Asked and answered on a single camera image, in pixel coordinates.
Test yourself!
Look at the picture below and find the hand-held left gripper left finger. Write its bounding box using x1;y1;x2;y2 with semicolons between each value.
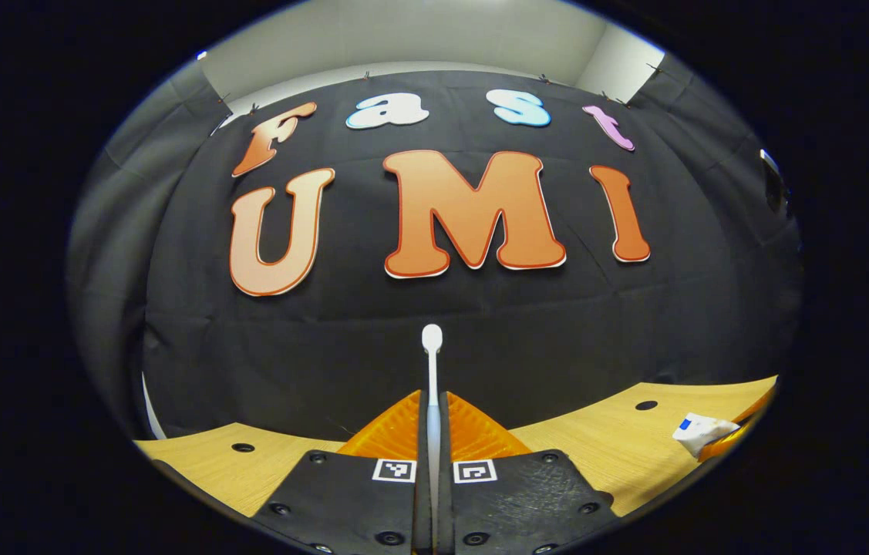
253;389;433;555

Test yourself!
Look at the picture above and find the white toothpaste tube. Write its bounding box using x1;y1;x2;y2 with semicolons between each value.
672;412;741;459

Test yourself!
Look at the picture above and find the white toothbrush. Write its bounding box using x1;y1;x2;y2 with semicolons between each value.
421;324;444;540

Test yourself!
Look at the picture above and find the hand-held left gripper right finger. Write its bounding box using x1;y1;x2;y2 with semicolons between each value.
438;392;620;555

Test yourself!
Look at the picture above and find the black backdrop cloth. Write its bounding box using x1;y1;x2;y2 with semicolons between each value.
68;58;803;440

